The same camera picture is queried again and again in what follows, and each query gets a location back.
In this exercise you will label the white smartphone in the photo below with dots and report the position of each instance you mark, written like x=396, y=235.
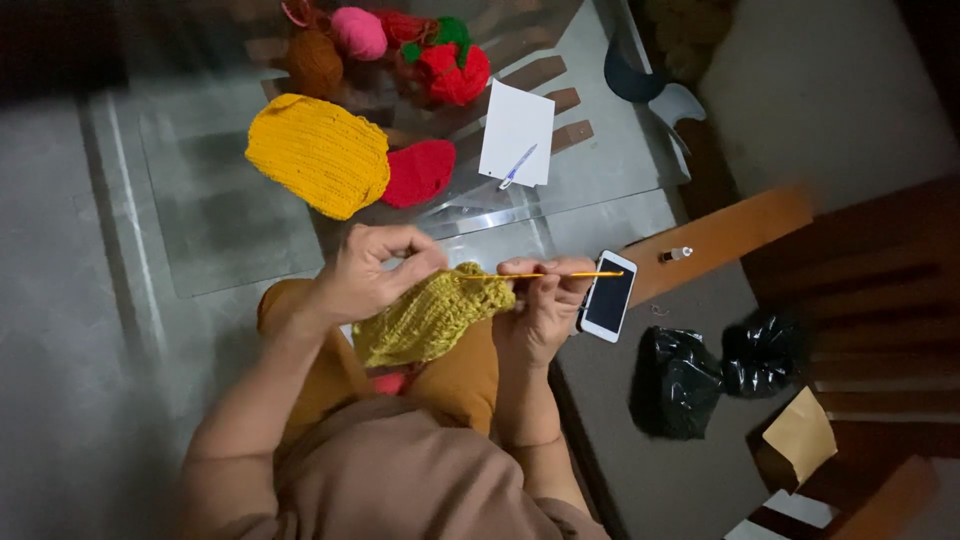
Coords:
x=608, y=296

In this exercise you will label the olive green crochet piece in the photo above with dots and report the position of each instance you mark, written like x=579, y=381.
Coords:
x=429, y=315

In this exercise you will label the pink yarn ball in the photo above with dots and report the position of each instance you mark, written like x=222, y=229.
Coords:
x=358, y=32

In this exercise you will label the yellow crochet hook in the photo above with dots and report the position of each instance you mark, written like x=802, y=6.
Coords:
x=544, y=275

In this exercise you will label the person's left hand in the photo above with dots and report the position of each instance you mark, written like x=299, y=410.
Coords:
x=358, y=279

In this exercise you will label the small white bottle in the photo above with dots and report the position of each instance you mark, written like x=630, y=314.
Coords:
x=676, y=254

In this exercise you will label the wooden sofa armrest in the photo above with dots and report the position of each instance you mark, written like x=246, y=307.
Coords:
x=720, y=240

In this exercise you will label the red green crochet item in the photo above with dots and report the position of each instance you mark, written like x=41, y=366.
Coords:
x=448, y=66

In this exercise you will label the glass coffee table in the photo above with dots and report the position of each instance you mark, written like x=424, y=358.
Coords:
x=390, y=142

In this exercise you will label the red crochet piece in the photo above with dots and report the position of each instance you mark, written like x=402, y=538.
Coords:
x=418, y=172

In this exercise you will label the blue white pen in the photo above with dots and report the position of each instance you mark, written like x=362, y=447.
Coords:
x=517, y=166

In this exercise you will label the yellow crochet piece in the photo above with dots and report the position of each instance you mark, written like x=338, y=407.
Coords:
x=319, y=154

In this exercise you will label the red yarn ball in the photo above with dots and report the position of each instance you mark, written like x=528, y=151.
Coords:
x=401, y=26

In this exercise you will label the pink yarn on lap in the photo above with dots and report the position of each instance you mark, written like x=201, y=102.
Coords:
x=391, y=381

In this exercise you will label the brown paper envelope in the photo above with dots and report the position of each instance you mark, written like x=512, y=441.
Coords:
x=799, y=436

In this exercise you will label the brown yarn ball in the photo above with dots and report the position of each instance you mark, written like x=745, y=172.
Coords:
x=313, y=64

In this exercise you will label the black plastic bag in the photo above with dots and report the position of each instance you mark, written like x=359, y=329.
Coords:
x=712, y=375

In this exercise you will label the white paper sheet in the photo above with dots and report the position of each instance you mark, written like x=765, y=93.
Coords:
x=517, y=132

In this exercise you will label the dark blue cap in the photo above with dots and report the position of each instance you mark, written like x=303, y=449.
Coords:
x=630, y=75

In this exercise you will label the person's right hand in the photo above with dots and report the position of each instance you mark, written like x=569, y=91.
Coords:
x=541, y=315

